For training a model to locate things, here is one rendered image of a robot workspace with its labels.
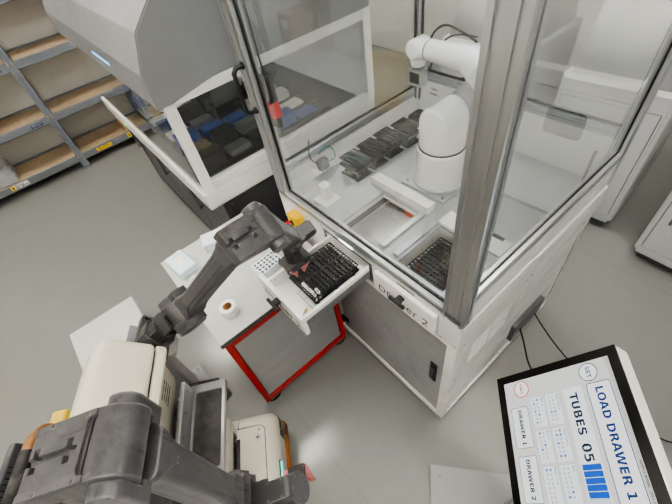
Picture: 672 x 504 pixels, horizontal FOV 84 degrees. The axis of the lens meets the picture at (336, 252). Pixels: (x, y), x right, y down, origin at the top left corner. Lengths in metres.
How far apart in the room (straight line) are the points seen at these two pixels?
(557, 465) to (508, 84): 0.78
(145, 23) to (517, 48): 1.34
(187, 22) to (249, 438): 1.74
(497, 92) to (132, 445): 0.71
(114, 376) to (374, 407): 1.49
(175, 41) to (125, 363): 1.25
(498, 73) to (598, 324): 2.04
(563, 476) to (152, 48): 1.80
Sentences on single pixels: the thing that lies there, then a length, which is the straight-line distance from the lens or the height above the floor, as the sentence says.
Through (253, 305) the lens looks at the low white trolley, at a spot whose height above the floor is 0.76.
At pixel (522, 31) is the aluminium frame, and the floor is 1.79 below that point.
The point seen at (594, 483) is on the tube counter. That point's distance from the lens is 0.99.
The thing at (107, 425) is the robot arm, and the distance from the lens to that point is 0.51.
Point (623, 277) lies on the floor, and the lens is 2.85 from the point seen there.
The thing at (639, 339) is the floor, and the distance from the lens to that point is 2.62.
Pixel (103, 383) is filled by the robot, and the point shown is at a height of 1.38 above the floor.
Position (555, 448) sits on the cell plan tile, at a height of 1.06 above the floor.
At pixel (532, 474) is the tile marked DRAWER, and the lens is 1.06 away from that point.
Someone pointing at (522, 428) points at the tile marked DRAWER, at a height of 1.00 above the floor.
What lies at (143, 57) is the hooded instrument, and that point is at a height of 1.56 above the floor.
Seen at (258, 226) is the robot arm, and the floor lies 1.52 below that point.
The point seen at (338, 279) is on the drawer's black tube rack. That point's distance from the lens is 1.41.
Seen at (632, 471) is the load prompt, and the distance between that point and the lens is 0.96.
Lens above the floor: 2.01
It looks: 48 degrees down
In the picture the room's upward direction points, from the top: 12 degrees counter-clockwise
